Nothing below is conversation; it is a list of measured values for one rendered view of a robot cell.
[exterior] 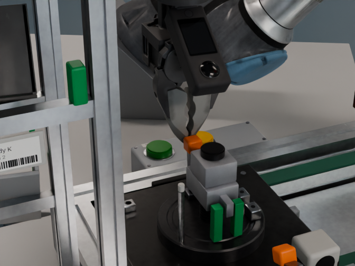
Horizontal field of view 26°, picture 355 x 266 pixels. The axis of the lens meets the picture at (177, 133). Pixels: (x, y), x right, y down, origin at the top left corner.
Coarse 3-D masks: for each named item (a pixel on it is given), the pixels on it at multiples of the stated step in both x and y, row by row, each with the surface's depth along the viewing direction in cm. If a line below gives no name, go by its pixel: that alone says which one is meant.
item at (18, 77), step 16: (0, 16) 59; (16, 16) 60; (0, 32) 59; (16, 32) 60; (0, 48) 60; (16, 48) 60; (0, 64) 60; (16, 64) 60; (32, 64) 60; (0, 80) 60; (16, 80) 60; (32, 80) 60; (0, 96) 60; (16, 96) 60; (32, 96) 60
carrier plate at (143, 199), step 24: (240, 168) 113; (144, 192) 107; (168, 192) 107; (264, 192) 107; (144, 216) 103; (288, 216) 103; (144, 240) 98; (264, 240) 98; (288, 240) 98; (144, 264) 94; (168, 264) 94; (192, 264) 94; (216, 264) 94; (240, 264) 94; (264, 264) 94
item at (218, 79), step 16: (176, 16) 92; (192, 16) 92; (176, 32) 91; (192, 32) 91; (208, 32) 92; (176, 48) 91; (192, 48) 90; (208, 48) 90; (192, 64) 89; (208, 64) 89; (224, 64) 90; (192, 80) 88; (208, 80) 88; (224, 80) 89
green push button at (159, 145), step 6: (150, 144) 118; (156, 144) 118; (162, 144) 118; (168, 144) 118; (150, 150) 117; (156, 150) 117; (162, 150) 117; (168, 150) 117; (150, 156) 117; (156, 156) 116; (162, 156) 116; (168, 156) 117
